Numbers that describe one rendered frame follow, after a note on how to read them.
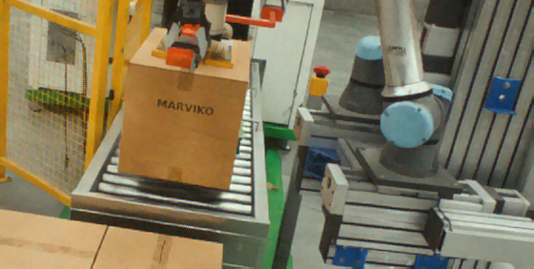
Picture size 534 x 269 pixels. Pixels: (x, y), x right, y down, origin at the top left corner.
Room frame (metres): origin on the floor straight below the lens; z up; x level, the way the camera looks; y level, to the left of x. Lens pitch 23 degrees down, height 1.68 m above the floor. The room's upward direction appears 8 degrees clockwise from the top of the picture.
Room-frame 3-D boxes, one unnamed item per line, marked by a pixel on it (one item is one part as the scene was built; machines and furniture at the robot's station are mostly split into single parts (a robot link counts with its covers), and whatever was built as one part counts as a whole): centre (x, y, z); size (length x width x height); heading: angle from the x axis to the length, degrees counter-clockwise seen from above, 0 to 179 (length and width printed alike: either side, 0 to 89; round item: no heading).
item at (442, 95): (1.71, -0.57, 1.20); 0.13 x 0.12 x 0.14; 153
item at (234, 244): (2.13, 0.05, 0.47); 0.70 x 0.03 x 0.15; 89
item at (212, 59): (2.47, -0.06, 1.11); 0.34 x 0.10 x 0.05; 178
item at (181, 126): (2.47, 0.04, 0.89); 0.60 x 0.40 x 0.40; 178
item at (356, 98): (2.21, -0.54, 1.09); 0.15 x 0.15 x 0.10
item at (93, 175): (3.30, 0.35, 0.50); 2.31 x 0.05 x 0.19; 179
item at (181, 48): (1.88, 0.07, 1.21); 0.08 x 0.07 x 0.05; 178
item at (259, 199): (3.29, -0.30, 0.50); 2.31 x 0.05 x 0.19; 179
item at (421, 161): (1.72, -0.57, 1.09); 0.15 x 0.15 x 0.10
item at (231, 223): (2.13, 0.05, 0.58); 0.70 x 0.03 x 0.06; 89
